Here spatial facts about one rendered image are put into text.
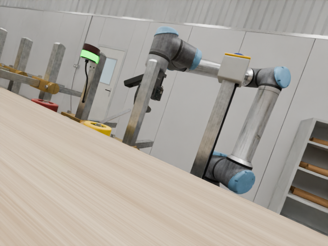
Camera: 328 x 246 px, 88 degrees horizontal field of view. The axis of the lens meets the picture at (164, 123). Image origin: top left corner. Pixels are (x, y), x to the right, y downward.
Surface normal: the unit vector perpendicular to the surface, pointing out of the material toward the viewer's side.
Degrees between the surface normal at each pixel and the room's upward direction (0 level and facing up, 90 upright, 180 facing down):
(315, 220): 90
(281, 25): 90
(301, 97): 90
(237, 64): 90
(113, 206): 0
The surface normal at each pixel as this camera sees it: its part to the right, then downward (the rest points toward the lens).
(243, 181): 0.34, 0.26
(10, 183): 0.32, -0.95
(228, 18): -0.39, -0.07
